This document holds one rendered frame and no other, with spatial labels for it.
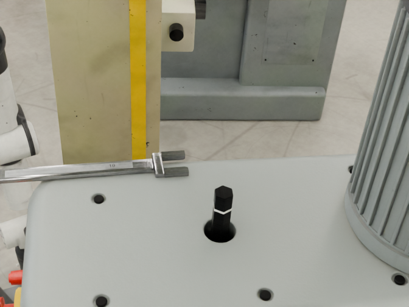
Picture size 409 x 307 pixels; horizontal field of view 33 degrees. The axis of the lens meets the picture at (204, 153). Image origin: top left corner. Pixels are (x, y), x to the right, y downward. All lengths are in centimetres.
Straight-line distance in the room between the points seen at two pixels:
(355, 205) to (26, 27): 403
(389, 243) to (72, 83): 213
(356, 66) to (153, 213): 378
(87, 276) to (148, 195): 13
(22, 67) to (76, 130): 147
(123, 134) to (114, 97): 20
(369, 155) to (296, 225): 12
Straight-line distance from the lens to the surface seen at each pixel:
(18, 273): 99
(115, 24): 263
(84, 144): 298
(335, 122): 402
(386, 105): 71
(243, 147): 375
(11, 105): 151
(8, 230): 170
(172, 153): 86
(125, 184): 83
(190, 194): 82
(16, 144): 153
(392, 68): 68
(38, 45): 452
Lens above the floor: 248
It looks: 42 degrees down
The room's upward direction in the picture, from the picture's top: 4 degrees clockwise
